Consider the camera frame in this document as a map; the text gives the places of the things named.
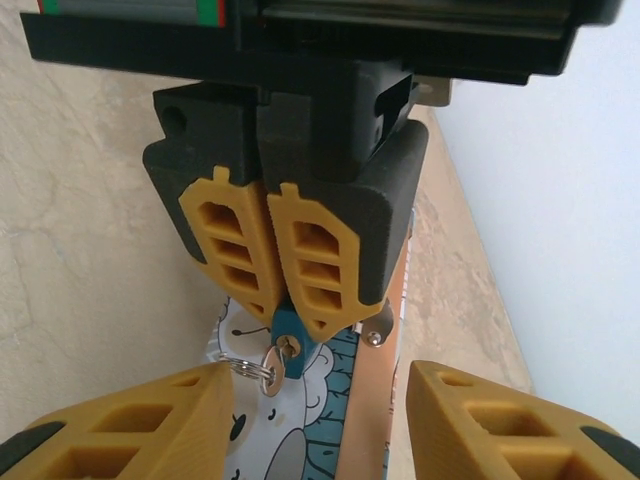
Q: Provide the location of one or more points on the small blue padlock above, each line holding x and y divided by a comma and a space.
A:
299, 365

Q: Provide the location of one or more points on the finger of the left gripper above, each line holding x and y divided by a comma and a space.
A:
340, 235
210, 200

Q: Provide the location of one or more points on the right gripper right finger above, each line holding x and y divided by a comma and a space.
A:
500, 435

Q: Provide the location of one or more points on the silver key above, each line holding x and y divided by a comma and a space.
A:
274, 378

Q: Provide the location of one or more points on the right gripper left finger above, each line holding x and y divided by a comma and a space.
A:
150, 430

